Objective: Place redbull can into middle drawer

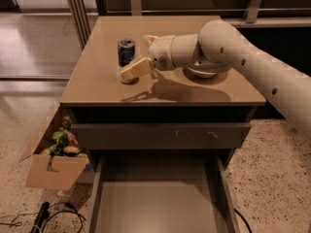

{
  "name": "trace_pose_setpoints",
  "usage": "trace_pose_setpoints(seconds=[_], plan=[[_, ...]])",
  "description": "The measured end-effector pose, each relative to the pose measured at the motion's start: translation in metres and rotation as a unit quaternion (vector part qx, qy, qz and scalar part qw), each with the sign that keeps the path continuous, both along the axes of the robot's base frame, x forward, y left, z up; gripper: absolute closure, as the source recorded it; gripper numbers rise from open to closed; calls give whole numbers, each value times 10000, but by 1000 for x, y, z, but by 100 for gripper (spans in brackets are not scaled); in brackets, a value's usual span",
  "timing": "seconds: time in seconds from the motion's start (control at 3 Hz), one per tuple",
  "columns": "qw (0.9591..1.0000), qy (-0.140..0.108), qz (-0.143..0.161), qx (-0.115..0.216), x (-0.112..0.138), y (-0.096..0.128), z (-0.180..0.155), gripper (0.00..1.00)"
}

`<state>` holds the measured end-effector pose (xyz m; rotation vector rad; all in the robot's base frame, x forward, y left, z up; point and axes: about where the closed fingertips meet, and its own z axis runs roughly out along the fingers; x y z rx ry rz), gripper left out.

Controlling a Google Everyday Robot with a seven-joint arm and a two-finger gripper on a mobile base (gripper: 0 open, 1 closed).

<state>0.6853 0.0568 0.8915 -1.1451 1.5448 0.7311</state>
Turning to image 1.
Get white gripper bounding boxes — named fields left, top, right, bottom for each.
left=120, top=35, right=175, bottom=83

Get blue silver redbull can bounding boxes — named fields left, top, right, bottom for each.
left=118, top=38, right=135, bottom=70

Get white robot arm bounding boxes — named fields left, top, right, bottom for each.
left=120, top=19, right=311, bottom=138

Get grey drawer cabinet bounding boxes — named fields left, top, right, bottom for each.
left=60, top=17, right=265, bottom=159

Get grey top drawer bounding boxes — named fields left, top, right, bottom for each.
left=72, top=122, right=251, bottom=150

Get open grey middle drawer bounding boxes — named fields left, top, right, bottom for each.
left=86, top=155, right=240, bottom=233

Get white paper bowl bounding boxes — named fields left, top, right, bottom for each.
left=183, top=67, right=227, bottom=79

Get colourful items in box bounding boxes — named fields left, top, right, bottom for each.
left=40, top=116, right=87, bottom=158

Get cardboard box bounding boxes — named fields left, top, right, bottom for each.
left=19, top=102, right=95, bottom=190

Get black device on floor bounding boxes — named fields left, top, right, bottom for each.
left=30, top=202, right=50, bottom=233

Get metal railing frame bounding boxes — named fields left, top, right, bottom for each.
left=67, top=0, right=311, bottom=46

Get black cable right floor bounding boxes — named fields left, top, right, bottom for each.
left=234, top=208, right=254, bottom=233

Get black cable on floor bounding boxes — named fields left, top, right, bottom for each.
left=0, top=201, right=87, bottom=233

